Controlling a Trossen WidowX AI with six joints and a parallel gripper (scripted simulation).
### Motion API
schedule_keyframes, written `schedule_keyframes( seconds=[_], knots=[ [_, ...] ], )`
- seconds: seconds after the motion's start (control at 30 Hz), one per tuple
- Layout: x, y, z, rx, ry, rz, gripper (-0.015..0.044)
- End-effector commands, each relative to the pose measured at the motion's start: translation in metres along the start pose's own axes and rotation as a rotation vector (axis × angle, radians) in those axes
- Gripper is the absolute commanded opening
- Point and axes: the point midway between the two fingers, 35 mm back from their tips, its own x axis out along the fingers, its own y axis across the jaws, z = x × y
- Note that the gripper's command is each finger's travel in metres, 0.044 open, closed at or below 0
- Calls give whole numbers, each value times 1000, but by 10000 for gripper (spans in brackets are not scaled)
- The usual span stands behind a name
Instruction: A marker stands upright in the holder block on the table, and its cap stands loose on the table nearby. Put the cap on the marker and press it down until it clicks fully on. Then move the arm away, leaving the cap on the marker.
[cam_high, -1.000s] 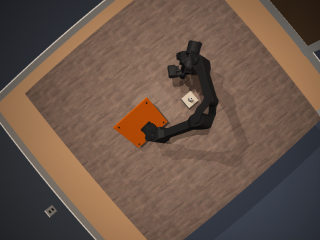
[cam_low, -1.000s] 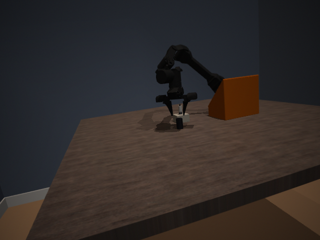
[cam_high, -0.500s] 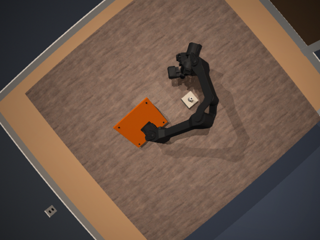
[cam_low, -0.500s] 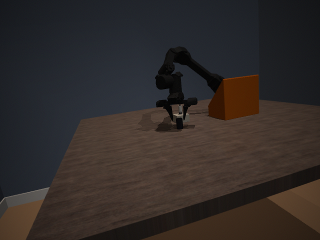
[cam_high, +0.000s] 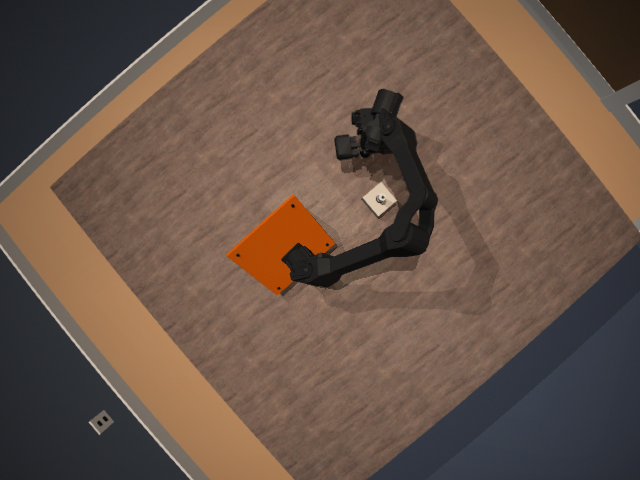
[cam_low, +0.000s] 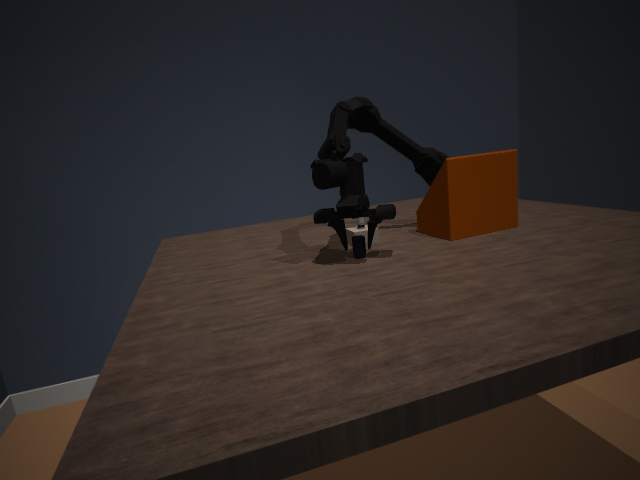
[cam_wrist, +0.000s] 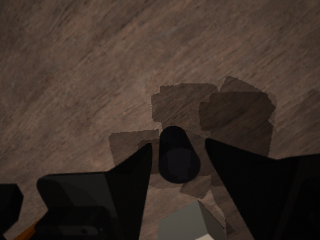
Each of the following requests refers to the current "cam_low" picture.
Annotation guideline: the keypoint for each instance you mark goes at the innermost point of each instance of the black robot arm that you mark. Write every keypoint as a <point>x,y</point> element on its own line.
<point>334,171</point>

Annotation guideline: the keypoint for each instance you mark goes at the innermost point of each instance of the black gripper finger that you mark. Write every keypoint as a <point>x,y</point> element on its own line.
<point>371,229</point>
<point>341,231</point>

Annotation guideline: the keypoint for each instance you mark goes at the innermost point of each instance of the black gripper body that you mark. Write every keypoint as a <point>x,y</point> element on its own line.
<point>381,212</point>

